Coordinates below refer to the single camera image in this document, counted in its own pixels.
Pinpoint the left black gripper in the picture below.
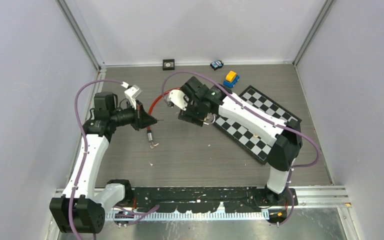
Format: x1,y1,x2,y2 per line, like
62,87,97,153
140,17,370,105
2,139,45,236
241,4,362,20
110,99,157,131

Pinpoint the red cable lock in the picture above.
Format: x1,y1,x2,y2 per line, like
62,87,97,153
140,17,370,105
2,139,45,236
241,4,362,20
145,87,181,143

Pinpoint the silver key bunch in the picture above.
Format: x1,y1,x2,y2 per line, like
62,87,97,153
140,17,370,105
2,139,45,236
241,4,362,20
150,142,159,149

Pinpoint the large brass padlock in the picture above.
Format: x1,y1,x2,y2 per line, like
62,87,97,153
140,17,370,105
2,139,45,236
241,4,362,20
203,113,217,125

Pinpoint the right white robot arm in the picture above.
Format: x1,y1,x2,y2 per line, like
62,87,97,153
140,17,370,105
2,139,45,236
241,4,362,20
168,76,303,205

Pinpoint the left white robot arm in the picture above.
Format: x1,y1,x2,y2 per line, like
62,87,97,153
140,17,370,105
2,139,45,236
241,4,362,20
49,91,158,234

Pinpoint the yellow blue toy car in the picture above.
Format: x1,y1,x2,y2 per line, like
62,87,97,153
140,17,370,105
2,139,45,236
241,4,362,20
223,70,240,89

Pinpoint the small blue toy car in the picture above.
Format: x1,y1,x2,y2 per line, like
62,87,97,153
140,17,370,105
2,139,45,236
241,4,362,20
209,60,224,71

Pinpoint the black square box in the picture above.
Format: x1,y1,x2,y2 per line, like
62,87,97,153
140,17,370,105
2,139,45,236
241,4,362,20
162,59,175,71

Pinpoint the black white chessboard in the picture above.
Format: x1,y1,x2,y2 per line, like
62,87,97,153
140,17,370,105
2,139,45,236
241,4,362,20
213,85,302,165

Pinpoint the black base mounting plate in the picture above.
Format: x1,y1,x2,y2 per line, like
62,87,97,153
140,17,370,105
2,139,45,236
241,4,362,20
116,186,298,214

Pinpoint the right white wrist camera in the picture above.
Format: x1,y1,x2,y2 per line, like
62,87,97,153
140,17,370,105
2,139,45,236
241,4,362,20
168,89,188,111

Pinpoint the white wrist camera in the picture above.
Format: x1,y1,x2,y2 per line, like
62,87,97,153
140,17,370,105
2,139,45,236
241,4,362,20
168,89,188,111
124,85,143,110

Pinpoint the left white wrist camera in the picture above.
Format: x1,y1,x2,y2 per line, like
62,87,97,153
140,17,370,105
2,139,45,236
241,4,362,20
124,85,143,110

